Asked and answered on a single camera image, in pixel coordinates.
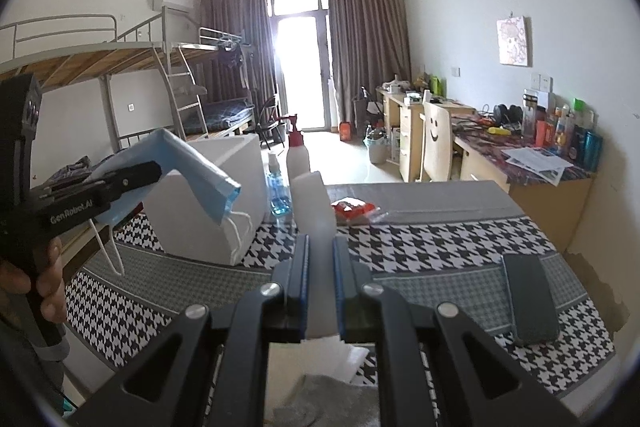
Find dark blue bed blanket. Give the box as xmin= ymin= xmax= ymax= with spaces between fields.
xmin=202 ymin=99 xmax=256 ymax=132

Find blue liquid bottle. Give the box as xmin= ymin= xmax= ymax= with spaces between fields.
xmin=266 ymin=152 xmax=293 ymax=218

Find small metal bunk bed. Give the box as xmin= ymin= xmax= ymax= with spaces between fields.
xmin=167 ymin=27 xmax=257 ymax=140

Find metal bed ladder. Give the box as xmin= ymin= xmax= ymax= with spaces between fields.
xmin=155 ymin=7 xmax=211 ymax=140

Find white foam sheet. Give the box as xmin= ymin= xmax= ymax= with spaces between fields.
xmin=267 ymin=339 xmax=368 ymax=383

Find red snack packet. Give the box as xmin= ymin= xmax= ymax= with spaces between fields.
xmin=331 ymin=198 xmax=381 ymax=225

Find person's left forearm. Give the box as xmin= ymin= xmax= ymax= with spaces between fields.
xmin=0 ymin=302 xmax=68 ymax=413

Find wooden smiley chair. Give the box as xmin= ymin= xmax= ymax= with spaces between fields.
xmin=419 ymin=102 xmax=455 ymax=182

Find white foam box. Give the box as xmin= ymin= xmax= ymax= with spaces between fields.
xmin=142 ymin=134 xmax=268 ymax=265

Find blue orange quilt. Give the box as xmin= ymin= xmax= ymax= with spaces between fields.
xmin=47 ymin=161 xmax=97 ymax=192

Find white waste bin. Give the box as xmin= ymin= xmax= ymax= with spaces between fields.
xmin=364 ymin=129 xmax=391 ymax=165

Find blue face mask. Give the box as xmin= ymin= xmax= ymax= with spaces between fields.
xmin=89 ymin=128 xmax=253 ymax=275

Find black phone case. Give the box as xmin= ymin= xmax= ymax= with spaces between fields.
xmin=501 ymin=252 xmax=561 ymax=347

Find row of toiletry bottles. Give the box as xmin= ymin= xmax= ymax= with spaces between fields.
xmin=522 ymin=89 xmax=606 ymax=170

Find black headphones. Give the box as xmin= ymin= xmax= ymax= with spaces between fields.
xmin=492 ymin=104 xmax=523 ymax=125

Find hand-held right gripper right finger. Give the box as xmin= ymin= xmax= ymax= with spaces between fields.
xmin=332 ymin=237 xmax=581 ymax=427

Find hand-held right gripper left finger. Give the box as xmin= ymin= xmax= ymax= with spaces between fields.
xmin=65 ymin=234 xmax=312 ymax=427

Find person's left hand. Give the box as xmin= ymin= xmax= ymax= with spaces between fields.
xmin=0 ymin=238 xmax=69 ymax=325

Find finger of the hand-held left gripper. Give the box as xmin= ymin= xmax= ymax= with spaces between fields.
xmin=86 ymin=161 xmax=164 ymax=198

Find wooden desk with drawers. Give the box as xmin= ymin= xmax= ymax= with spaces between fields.
xmin=375 ymin=87 xmax=476 ymax=182

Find printed papers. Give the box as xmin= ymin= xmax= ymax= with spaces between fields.
xmin=501 ymin=146 xmax=576 ymax=185

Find grey cloth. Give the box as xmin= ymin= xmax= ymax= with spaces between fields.
xmin=272 ymin=374 xmax=381 ymax=427

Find black folding chair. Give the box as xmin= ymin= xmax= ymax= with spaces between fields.
xmin=255 ymin=94 xmax=283 ymax=145

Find large metal bunk bed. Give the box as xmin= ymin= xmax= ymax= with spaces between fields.
xmin=0 ymin=14 xmax=211 ymax=188

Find white foam block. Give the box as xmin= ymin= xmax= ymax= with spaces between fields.
xmin=290 ymin=171 xmax=337 ymax=340

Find wooden desk with clutter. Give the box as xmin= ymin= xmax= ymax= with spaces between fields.
xmin=452 ymin=117 xmax=598 ymax=253

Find glass balcony door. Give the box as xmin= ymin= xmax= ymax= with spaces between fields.
xmin=265 ymin=0 xmax=333 ymax=132

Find hanging dark clothes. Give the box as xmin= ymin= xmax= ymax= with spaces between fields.
xmin=217 ymin=42 xmax=251 ymax=68

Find brown curtain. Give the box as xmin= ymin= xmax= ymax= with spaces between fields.
xmin=326 ymin=0 xmax=413 ymax=132
xmin=199 ymin=0 xmax=277 ymax=128

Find wall poster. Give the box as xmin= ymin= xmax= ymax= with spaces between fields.
xmin=496 ymin=15 xmax=531 ymax=68

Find white red pump bottle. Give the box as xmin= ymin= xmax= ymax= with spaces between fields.
xmin=285 ymin=113 xmax=312 ymax=188

